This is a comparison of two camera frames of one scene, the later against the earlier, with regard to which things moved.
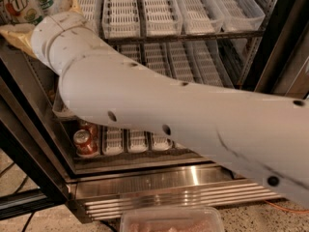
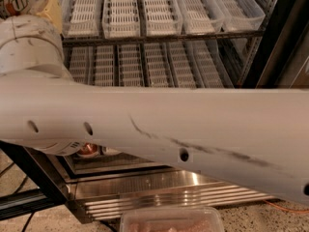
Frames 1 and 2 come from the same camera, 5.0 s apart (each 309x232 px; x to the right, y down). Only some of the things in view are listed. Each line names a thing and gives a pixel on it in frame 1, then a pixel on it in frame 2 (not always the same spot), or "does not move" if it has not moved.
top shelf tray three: x=161 y=14 does not move
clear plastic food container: x=171 y=218 does not move
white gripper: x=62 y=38 -> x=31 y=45
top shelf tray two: x=121 y=14 does not move
